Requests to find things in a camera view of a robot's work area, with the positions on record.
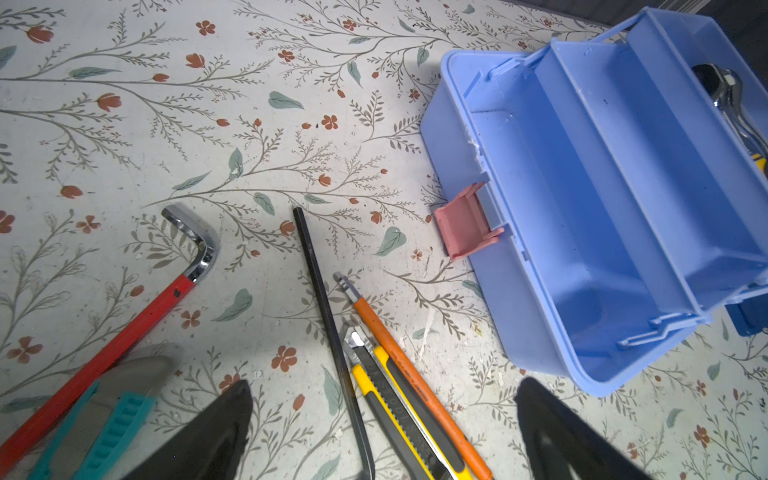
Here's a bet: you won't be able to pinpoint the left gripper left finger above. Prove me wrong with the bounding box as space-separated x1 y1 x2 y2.
126 380 253 479

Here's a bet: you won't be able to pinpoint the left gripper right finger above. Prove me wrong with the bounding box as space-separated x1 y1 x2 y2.
515 377 649 479

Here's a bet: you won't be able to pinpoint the teal utility knife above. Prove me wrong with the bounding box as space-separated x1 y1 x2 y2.
28 355 174 479

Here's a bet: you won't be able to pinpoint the orange pencil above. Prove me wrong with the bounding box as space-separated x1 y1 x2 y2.
333 272 493 479

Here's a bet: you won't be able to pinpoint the yellow black utility knife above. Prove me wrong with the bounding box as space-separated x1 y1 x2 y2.
343 327 472 479

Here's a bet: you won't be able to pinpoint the white blue tool box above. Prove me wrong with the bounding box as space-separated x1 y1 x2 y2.
421 8 767 397

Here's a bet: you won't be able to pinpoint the yellow black pliers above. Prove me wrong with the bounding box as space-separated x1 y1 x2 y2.
692 63 767 176

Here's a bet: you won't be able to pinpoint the black hex key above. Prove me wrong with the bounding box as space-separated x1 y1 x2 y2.
292 207 376 480

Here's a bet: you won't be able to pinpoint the red handled hex key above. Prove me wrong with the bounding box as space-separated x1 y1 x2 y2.
1 204 217 476

